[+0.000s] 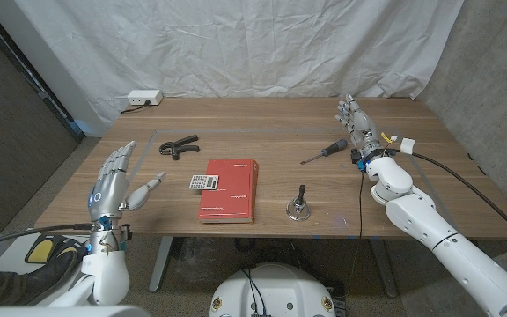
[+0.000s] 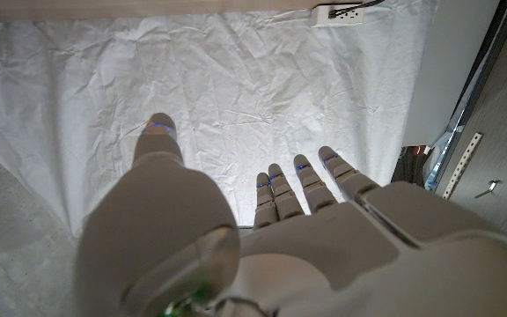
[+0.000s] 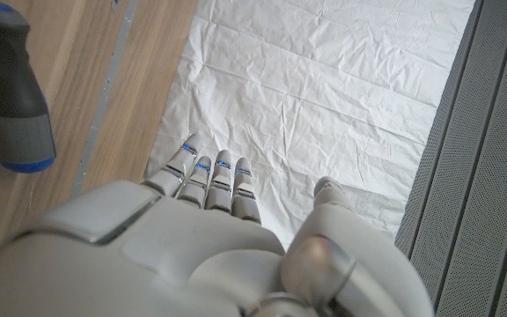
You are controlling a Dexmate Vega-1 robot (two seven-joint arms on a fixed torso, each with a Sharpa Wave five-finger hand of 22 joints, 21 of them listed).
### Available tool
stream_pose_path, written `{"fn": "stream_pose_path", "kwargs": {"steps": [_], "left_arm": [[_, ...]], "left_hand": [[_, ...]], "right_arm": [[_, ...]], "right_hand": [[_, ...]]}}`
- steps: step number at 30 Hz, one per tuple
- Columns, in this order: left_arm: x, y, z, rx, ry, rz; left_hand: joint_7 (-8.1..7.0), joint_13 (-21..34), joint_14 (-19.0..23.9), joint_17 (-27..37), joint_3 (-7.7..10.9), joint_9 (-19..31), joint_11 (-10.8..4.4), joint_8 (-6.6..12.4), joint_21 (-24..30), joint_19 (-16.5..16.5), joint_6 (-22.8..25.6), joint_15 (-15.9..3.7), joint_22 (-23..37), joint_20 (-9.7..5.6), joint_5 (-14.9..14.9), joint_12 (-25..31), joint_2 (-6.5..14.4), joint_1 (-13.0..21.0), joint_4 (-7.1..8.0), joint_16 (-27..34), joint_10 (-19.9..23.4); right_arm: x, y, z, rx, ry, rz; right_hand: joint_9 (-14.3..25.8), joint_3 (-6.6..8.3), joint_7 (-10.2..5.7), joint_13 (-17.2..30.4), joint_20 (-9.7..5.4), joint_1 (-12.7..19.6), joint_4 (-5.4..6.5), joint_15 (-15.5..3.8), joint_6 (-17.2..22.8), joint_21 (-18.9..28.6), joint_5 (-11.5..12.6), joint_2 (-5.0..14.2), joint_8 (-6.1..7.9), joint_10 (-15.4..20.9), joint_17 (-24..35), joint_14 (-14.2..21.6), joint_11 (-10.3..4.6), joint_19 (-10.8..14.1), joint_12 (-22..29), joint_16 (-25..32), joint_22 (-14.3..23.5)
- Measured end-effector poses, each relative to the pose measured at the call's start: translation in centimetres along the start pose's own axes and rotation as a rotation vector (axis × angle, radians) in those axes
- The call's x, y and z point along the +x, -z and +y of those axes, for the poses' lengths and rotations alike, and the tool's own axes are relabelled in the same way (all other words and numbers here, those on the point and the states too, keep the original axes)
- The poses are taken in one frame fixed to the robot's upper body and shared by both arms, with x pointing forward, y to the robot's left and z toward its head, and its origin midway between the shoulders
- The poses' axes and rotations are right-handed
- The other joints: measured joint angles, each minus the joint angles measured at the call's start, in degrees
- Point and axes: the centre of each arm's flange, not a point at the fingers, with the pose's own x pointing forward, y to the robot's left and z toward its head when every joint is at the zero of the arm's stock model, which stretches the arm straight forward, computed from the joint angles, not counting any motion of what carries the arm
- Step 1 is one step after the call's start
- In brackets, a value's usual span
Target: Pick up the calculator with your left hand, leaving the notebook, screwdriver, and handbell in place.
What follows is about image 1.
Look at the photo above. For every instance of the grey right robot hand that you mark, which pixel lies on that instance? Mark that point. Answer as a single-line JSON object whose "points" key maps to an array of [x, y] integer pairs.
{"points": [[363, 130]]}

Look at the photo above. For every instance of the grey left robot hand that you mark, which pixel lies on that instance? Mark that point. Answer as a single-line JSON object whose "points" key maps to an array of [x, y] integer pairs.
{"points": [[108, 193]]}

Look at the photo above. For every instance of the small grey calculator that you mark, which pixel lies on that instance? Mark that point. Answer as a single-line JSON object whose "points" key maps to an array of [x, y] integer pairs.
{"points": [[203, 182]]}

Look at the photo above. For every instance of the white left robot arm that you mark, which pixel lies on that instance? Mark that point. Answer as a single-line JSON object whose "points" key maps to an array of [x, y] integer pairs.
{"points": [[108, 273]]}

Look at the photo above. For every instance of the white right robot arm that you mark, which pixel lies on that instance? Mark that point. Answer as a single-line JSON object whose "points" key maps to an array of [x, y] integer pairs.
{"points": [[421, 216]]}

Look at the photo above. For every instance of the black hand grip clamp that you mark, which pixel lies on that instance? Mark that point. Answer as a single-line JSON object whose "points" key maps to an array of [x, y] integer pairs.
{"points": [[178, 148]]}

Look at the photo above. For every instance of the red notebook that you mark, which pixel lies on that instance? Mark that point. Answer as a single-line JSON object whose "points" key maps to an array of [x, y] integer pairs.
{"points": [[231, 189]]}

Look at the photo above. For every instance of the yellow black foot pedal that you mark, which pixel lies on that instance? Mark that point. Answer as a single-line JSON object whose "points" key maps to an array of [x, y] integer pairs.
{"points": [[42, 250]]}

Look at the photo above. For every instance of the white power strip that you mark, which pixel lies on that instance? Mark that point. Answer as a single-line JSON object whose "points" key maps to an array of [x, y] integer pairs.
{"points": [[144, 97]]}

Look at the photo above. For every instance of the white floor board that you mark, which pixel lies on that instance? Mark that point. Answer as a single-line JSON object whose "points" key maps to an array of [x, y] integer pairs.
{"points": [[11, 255]]}

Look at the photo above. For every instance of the person's dark leg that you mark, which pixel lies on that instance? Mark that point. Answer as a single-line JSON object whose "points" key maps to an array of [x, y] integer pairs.
{"points": [[20, 282]]}

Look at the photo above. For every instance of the grey tape outline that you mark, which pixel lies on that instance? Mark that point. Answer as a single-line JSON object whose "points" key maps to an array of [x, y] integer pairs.
{"points": [[236, 130]]}

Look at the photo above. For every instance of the white backdrop cloth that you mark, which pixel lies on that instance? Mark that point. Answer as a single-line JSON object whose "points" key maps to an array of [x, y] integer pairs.
{"points": [[236, 48]]}

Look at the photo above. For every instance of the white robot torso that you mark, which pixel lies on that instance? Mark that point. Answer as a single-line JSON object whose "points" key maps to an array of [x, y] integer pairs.
{"points": [[275, 290]]}

